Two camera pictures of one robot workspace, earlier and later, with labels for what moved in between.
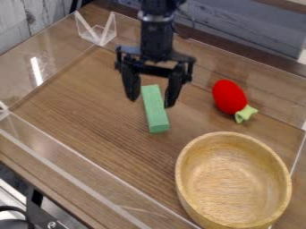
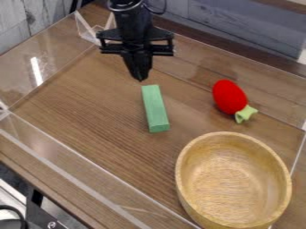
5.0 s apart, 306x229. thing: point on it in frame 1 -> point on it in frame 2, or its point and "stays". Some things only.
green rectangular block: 156,109 stays
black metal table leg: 39,217 stays
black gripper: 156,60 -> 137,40
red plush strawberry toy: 232,99 stays
